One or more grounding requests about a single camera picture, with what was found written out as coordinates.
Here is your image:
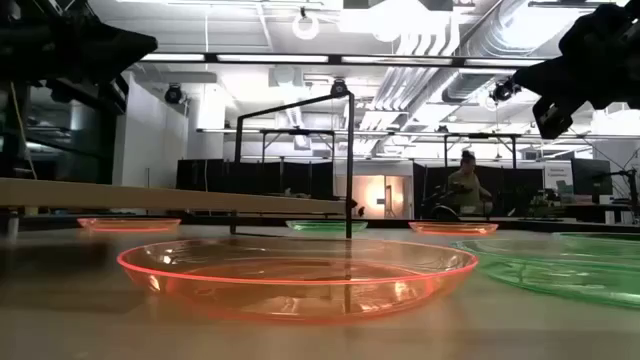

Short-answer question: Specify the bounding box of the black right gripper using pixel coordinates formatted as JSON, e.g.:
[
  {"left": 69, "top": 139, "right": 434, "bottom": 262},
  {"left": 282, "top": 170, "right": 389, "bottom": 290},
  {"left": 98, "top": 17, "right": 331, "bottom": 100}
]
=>
[{"left": 513, "top": 2, "right": 640, "bottom": 109}]

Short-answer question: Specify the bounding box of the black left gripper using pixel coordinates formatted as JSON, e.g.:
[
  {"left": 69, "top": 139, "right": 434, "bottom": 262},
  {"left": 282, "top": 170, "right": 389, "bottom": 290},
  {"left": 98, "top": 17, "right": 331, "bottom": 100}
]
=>
[{"left": 0, "top": 14, "right": 159, "bottom": 86}]

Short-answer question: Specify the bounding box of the orange translucent plastic plate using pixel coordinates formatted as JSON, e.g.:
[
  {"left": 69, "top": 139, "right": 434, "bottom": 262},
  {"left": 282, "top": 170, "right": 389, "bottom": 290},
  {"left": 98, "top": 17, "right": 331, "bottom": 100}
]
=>
[
  {"left": 76, "top": 216, "right": 182, "bottom": 234},
  {"left": 408, "top": 220, "right": 500, "bottom": 237},
  {"left": 116, "top": 237, "right": 480, "bottom": 321}
]

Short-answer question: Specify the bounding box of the white sign board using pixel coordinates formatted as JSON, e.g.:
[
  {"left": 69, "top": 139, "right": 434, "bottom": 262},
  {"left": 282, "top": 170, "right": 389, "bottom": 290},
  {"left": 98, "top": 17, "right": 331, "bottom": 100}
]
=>
[{"left": 543, "top": 160, "right": 574, "bottom": 192}]

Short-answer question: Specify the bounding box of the black computer monitor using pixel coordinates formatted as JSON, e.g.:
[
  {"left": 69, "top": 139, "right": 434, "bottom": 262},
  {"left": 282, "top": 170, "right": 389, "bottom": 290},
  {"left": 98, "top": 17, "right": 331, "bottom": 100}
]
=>
[{"left": 571, "top": 158, "right": 614, "bottom": 197}]

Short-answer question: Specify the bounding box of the person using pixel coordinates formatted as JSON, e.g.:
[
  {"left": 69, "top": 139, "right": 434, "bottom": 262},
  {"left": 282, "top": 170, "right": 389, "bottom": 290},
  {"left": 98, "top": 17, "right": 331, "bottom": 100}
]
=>
[{"left": 446, "top": 149, "right": 495, "bottom": 217}]

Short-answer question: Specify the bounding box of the black overhead light bar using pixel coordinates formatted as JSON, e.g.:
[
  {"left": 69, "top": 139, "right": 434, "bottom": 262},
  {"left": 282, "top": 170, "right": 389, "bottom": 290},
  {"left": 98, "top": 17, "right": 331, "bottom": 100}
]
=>
[{"left": 139, "top": 51, "right": 551, "bottom": 68}]

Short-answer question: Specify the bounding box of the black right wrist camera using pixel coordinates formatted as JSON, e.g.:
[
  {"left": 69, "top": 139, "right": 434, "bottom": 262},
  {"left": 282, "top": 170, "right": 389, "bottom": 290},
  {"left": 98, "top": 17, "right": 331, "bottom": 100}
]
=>
[{"left": 531, "top": 96, "right": 575, "bottom": 141}]

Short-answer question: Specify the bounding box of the black metal gantry frame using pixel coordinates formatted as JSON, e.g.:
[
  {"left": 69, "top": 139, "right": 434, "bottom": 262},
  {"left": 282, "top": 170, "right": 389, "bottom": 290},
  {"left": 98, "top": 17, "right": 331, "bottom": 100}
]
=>
[
  {"left": 259, "top": 128, "right": 336, "bottom": 164},
  {"left": 443, "top": 132, "right": 519, "bottom": 170}
]

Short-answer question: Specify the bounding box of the yellow cable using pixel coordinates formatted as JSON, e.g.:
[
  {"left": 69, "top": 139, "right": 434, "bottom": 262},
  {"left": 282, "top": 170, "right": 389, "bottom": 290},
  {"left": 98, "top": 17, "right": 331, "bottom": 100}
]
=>
[{"left": 9, "top": 82, "right": 39, "bottom": 180}]

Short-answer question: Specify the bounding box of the wooden shelf with black frame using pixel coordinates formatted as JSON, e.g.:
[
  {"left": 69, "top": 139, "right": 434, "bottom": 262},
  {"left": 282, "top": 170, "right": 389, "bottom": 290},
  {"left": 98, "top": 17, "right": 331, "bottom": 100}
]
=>
[{"left": 0, "top": 91, "right": 357, "bottom": 240}]

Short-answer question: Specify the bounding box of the white ring lamp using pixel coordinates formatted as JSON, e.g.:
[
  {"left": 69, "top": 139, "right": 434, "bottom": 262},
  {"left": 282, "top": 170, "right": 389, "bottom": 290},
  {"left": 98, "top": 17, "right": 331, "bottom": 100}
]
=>
[{"left": 291, "top": 6, "right": 321, "bottom": 42}]

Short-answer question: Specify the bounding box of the white cylinder post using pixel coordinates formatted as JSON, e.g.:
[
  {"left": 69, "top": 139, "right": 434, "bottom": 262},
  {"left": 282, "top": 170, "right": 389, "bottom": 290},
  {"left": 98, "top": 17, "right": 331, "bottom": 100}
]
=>
[{"left": 4, "top": 210, "right": 20, "bottom": 240}]

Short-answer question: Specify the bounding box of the black metal table frame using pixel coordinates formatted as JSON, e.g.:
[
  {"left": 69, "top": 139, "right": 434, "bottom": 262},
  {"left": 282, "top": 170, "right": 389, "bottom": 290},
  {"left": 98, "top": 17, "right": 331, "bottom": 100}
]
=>
[{"left": 0, "top": 212, "right": 640, "bottom": 235}]

